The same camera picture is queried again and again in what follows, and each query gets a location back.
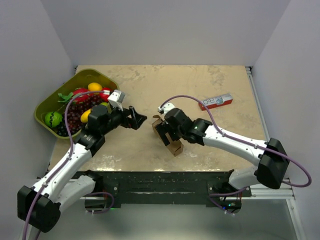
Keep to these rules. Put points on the red silver toothpaste box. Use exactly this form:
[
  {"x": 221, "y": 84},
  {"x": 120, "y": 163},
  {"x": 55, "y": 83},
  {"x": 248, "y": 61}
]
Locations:
[{"x": 215, "y": 102}]

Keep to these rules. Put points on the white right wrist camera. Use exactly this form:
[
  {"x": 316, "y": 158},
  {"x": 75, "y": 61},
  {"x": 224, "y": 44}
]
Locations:
[{"x": 165, "y": 108}]

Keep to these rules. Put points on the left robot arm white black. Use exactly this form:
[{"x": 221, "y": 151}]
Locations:
[{"x": 67, "y": 162}]

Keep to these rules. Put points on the yellow lemon toy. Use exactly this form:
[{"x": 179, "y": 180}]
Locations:
[{"x": 94, "y": 86}]

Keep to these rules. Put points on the purple grape bunch toy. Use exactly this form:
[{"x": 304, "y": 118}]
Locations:
[{"x": 77, "y": 109}]

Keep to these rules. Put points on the dark blue grape bunch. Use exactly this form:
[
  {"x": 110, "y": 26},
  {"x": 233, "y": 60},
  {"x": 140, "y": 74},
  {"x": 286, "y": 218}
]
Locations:
[{"x": 61, "y": 130}]

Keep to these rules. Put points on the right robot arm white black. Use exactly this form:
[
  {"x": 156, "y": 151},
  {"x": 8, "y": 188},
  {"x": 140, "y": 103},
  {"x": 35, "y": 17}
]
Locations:
[{"x": 268, "y": 159}]

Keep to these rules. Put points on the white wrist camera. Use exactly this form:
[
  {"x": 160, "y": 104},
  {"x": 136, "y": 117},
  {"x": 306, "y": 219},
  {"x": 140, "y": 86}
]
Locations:
[
  {"x": 165, "y": 108},
  {"x": 116, "y": 99}
]

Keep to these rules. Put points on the small green lime toy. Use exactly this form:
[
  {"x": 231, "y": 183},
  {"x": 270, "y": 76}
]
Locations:
[{"x": 104, "y": 104}]

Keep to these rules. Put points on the olive green plastic bin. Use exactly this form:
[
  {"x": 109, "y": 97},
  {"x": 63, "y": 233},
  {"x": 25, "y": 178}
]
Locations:
[{"x": 80, "y": 80}]

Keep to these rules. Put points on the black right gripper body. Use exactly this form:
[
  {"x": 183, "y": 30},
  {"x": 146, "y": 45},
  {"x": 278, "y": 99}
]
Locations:
[{"x": 176, "y": 134}]

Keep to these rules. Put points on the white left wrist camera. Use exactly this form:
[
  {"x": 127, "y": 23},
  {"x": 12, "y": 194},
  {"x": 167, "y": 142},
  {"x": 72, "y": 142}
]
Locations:
[{"x": 116, "y": 99}]

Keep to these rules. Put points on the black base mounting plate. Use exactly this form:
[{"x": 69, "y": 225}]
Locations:
[{"x": 155, "y": 188}]

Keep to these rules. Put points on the green striped melon toy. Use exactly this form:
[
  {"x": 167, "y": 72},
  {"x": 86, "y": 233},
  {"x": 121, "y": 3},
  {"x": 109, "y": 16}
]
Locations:
[{"x": 53, "y": 119}]

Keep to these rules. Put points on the pink dragon fruit toy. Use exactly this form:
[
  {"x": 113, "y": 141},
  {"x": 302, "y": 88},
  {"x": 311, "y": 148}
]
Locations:
[{"x": 79, "y": 95}]

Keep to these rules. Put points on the yellow mango toy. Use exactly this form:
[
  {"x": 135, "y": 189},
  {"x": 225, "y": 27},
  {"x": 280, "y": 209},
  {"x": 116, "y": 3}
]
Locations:
[{"x": 84, "y": 117}]

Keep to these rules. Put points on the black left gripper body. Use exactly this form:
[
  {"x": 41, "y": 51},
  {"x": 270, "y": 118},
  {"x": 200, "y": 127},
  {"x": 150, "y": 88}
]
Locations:
[{"x": 118, "y": 118}]

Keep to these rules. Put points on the brown cardboard paper box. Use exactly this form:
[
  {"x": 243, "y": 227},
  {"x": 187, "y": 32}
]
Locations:
[{"x": 176, "y": 146}]

